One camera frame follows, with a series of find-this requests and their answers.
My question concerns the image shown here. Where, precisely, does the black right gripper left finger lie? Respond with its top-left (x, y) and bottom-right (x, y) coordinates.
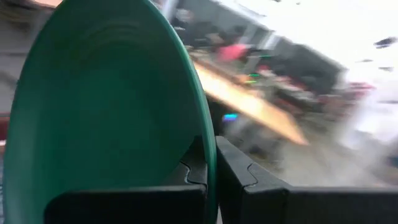
top-left (43, 136), bottom-right (208, 224)

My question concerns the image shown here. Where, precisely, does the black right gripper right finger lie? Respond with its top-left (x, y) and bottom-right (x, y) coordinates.
top-left (215, 136), bottom-right (398, 224)

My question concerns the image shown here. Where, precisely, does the large green plate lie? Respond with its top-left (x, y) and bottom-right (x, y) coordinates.
top-left (2, 0), bottom-right (218, 224)

